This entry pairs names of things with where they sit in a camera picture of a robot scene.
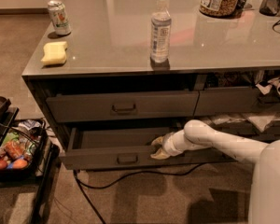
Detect grey drawer cabinet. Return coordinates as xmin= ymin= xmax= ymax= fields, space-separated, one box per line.
xmin=21 ymin=0 xmax=280 ymax=174

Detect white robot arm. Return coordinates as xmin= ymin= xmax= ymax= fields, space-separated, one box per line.
xmin=151 ymin=119 xmax=280 ymax=224

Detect black bin of snacks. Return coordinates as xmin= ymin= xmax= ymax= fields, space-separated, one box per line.
xmin=0 ymin=119 xmax=48 ymax=182

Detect yellow sponge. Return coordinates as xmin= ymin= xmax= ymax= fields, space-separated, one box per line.
xmin=41 ymin=41 xmax=67 ymax=65

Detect black tray stand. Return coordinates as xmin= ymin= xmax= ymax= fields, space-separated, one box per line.
xmin=0 ymin=96 xmax=59 ymax=224

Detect black floor cable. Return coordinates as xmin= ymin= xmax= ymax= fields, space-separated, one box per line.
xmin=72 ymin=162 xmax=209 ymax=224

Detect plastic bags in drawer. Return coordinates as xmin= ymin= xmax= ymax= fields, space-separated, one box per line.
xmin=200 ymin=112 xmax=280 ymax=133

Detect white green soda can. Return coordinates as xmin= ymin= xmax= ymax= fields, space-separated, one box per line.
xmin=48 ymin=0 xmax=71 ymax=35

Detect clear water bottle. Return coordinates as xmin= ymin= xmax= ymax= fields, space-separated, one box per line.
xmin=150 ymin=0 xmax=172 ymax=63

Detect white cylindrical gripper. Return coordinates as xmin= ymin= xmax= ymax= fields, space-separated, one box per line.
xmin=150 ymin=131 xmax=193 ymax=160

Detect grey drawer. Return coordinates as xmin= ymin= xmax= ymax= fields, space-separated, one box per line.
xmin=47 ymin=91 xmax=198 ymax=122
xmin=60 ymin=127 xmax=231 ymax=170
xmin=213 ymin=120 xmax=280 ymax=143
xmin=194 ymin=87 xmax=280 ymax=117

